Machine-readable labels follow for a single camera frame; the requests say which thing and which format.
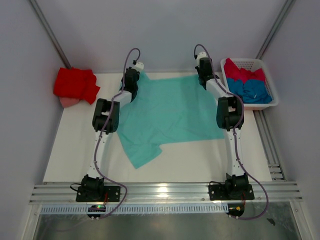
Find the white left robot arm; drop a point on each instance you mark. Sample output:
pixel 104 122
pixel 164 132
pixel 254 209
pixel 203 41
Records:
pixel 105 122

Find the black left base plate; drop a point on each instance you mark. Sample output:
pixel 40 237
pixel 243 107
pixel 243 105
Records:
pixel 109 194

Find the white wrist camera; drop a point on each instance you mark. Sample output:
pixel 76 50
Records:
pixel 138 66
pixel 199 56

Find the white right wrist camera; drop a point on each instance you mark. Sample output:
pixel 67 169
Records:
pixel 199 56

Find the pink folded t shirt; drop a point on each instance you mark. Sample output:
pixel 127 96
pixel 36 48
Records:
pixel 67 102

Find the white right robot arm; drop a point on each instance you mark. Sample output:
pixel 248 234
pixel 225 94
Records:
pixel 229 118

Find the white plastic basket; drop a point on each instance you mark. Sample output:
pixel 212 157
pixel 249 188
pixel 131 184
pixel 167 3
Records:
pixel 253 64

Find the red folded t shirt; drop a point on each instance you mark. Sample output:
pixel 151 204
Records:
pixel 74 83

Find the teal t shirt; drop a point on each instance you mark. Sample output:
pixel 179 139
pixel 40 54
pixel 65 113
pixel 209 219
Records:
pixel 166 111

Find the blue t shirt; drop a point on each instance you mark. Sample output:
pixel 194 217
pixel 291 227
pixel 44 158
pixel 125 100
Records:
pixel 251 92

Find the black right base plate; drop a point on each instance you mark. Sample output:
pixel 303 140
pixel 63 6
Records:
pixel 223 192

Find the magenta t shirt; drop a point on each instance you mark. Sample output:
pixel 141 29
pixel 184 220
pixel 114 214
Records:
pixel 235 73

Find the aluminium mounting rail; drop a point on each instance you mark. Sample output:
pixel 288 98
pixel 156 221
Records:
pixel 165 193

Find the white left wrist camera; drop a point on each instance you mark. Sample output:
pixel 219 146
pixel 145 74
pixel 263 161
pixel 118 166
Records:
pixel 138 66

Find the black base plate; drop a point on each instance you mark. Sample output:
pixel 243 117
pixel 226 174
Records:
pixel 109 194
pixel 223 192

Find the white slotted cable duct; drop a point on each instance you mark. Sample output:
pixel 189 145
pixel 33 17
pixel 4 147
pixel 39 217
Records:
pixel 147 208

